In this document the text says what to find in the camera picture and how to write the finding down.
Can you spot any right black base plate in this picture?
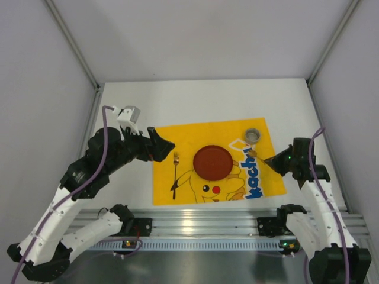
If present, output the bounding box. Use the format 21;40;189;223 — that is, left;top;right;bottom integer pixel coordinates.
257;217;285;238

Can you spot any left aluminium frame post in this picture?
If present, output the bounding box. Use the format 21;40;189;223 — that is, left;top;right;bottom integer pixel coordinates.
43;0;100;89

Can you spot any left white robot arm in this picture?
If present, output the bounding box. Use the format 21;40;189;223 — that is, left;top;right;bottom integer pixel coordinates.
7;127;175;282

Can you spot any gold spoon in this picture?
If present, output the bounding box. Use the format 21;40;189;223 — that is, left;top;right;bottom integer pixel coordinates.
248;150;266;164

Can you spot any yellow Pikachu placemat cloth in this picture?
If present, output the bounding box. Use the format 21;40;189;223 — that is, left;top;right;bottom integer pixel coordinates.
152;118;287;205

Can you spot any gold fork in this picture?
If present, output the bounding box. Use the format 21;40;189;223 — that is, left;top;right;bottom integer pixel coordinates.
172;152;179;200

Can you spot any aluminium frame post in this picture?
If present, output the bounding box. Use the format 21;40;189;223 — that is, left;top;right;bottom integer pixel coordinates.
306;0;364;85
43;0;100;89

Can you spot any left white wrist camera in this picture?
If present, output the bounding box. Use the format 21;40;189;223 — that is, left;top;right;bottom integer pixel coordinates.
115;106;140;133

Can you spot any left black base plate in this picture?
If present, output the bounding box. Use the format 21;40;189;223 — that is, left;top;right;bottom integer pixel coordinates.
126;218;153;237

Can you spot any right aluminium frame post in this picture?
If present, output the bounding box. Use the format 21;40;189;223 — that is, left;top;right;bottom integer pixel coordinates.
306;0;364;85

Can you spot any slotted grey cable duct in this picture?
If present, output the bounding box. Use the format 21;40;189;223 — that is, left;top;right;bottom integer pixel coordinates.
90;238;300;252

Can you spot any aluminium mounting rail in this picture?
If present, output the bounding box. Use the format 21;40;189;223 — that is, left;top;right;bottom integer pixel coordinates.
67;209;369;238

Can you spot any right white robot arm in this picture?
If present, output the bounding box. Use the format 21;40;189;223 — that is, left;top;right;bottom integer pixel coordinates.
265;138;372;283

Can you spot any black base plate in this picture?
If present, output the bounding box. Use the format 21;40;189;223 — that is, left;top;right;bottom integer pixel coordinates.
257;217;285;238
126;218;153;237

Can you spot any red round plate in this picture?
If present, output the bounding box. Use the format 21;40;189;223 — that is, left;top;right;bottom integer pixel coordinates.
192;145;233;181

